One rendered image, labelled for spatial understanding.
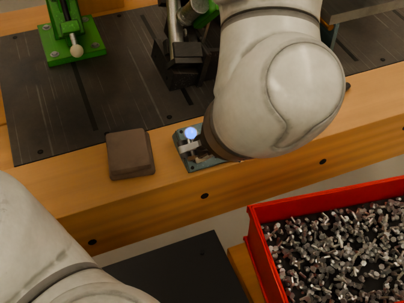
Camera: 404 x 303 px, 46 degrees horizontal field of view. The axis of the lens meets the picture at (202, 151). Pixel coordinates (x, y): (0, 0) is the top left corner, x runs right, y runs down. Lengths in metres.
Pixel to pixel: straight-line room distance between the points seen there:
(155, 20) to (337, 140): 0.53
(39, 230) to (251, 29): 0.29
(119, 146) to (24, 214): 0.39
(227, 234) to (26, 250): 1.39
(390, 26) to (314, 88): 0.87
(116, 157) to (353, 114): 0.47
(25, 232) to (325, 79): 0.31
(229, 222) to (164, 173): 1.04
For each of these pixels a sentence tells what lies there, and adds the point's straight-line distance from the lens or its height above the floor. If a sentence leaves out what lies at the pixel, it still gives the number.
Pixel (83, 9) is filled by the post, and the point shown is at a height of 0.90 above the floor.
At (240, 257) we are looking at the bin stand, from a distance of 0.86.
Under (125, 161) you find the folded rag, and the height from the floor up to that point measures 0.93.
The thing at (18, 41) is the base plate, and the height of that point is 0.90.
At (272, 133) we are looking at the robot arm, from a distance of 0.42.
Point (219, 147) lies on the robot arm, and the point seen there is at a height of 1.15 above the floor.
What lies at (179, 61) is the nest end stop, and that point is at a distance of 0.95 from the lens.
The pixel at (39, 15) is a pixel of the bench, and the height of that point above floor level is 0.88.
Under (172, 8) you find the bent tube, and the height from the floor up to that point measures 1.03.
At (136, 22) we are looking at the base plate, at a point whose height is 0.90.
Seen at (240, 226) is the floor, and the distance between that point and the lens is 1.85.
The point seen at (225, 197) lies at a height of 0.81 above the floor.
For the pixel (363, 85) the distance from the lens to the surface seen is 1.06.
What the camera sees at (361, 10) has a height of 1.13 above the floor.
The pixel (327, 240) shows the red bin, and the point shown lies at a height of 0.89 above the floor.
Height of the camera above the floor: 1.55
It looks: 48 degrees down
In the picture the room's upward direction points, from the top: straight up
